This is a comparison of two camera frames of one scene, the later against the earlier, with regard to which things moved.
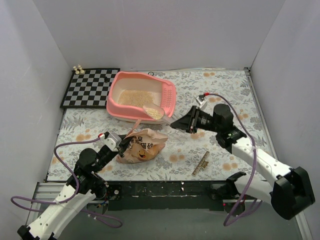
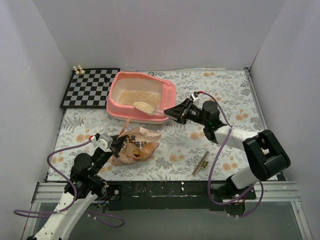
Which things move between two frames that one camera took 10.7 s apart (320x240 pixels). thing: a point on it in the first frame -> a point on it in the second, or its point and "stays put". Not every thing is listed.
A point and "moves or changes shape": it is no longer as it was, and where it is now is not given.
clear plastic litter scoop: x=157 y=113 -> x=148 y=107
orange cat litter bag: x=145 y=146 moves or changes shape
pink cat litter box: x=128 y=92 stays put
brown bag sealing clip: x=202 y=163 stays put
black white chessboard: x=88 y=90 stays put
